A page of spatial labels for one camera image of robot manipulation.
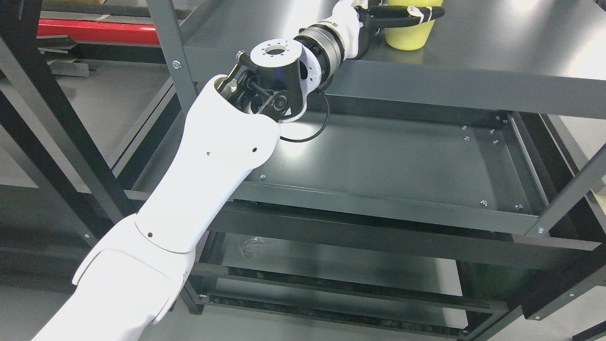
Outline red metal beam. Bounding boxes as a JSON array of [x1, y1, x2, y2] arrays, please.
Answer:
[[37, 19, 160, 45]]

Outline yellow plastic cup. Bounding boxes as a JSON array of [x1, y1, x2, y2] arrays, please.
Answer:
[[385, 0, 443, 51]]

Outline black metal shelf rack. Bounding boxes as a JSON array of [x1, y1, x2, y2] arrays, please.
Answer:
[[1, 0, 134, 292]]

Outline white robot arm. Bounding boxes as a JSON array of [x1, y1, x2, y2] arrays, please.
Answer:
[[33, 21, 358, 341]]

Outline grey metal shelf unit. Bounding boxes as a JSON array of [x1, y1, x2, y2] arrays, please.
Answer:
[[109, 0, 606, 341]]

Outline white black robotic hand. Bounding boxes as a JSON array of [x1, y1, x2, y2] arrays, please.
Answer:
[[318, 0, 446, 60]]

